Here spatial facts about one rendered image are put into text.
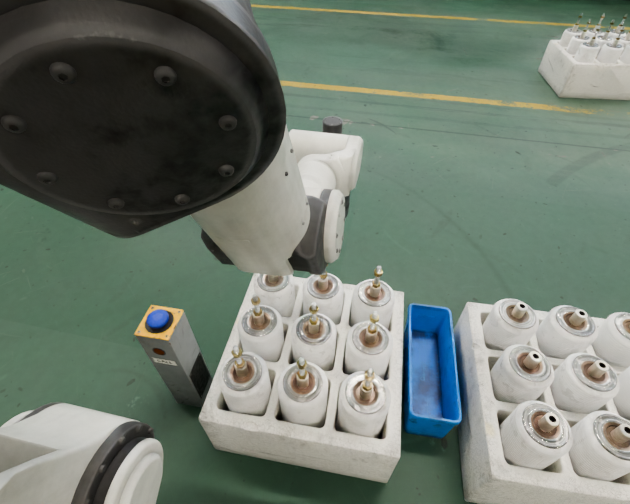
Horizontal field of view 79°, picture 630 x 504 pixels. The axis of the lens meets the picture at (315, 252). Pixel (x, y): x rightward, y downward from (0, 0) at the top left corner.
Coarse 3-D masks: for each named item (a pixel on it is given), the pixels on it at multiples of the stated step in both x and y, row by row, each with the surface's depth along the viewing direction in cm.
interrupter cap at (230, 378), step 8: (232, 360) 75; (248, 360) 75; (256, 360) 75; (224, 368) 74; (232, 368) 74; (248, 368) 74; (256, 368) 74; (224, 376) 73; (232, 376) 73; (248, 376) 73; (256, 376) 73; (232, 384) 72; (240, 384) 72; (248, 384) 72
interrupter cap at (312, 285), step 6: (312, 276) 90; (318, 276) 90; (330, 276) 90; (312, 282) 89; (330, 282) 89; (336, 282) 89; (312, 288) 87; (318, 288) 88; (330, 288) 88; (336, 288) 88; (312, 294) 86; (318, 294) 86; (324, 294) 86; (330, 294) 86
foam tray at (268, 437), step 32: (352, 288) 97; (288, 320) 90; (224, 352) 84; (288, 352) 84; (224, 416) 75; (256, 416) 75; (224, 448) 85; (256, 448) 81; (288, 448) 77; (320, 448) 74; (352, 448) 71; (384, 448) 71; (384, 480) 81
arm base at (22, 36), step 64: (0, 0) 8; (64, 0) 8; (128, 0) 9; (192, 0) 9; (0, 64) 9; (64, 64) 9; (128, 64) 9; (192, 64) 10; (256, 64) 11; (0, 128) 10; (64, 128) 10; (128, 128) 11; (192, 128) 12; (256, 128) 12; (64, 192) 13; (128, 192) 13; (192, 192) 14
